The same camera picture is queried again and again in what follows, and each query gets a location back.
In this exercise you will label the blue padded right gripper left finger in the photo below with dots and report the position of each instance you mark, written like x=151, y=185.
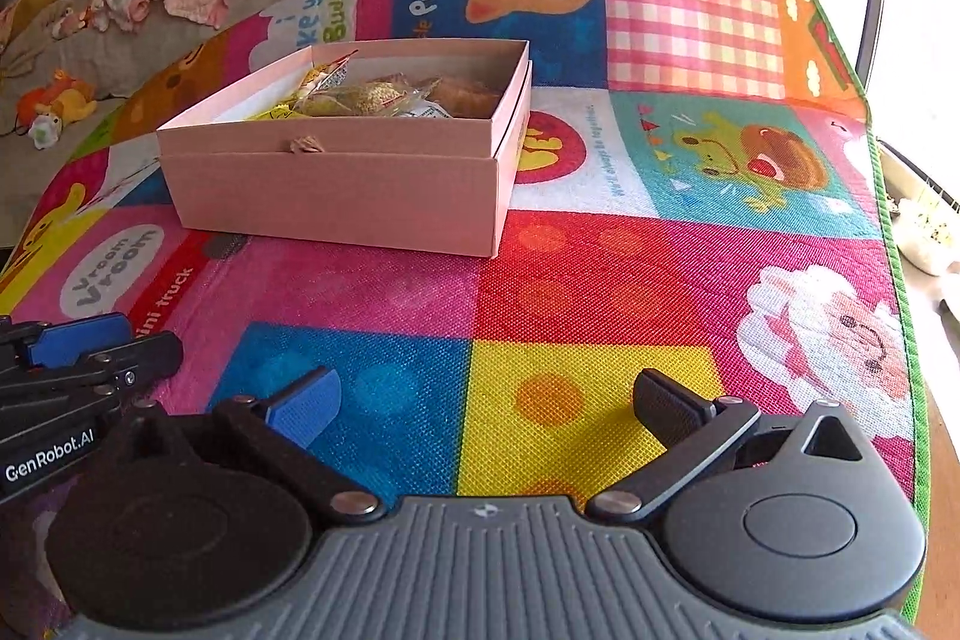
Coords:
x=270, y=437

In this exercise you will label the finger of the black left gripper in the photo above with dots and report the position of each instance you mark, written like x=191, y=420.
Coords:
x=30, y=344
x=106, y=375

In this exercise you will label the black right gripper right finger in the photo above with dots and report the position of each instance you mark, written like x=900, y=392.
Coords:
x=697, y=434

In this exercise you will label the pink cardboard box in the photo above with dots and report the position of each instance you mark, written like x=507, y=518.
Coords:
x=414, y=183

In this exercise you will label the egg biscuit snack bag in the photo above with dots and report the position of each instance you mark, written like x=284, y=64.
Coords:
x=317, y=80

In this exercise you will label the round pastry snack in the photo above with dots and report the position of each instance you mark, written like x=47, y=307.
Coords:
x=466, y=99

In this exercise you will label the orange yellow plush toy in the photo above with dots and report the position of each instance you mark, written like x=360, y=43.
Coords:
x=43, y=113

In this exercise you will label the colourful cartoon patchwork blanket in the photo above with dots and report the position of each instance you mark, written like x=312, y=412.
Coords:
x=698, y=193

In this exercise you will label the yellow snack packet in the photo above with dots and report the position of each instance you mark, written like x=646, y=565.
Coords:
x=389, y=96

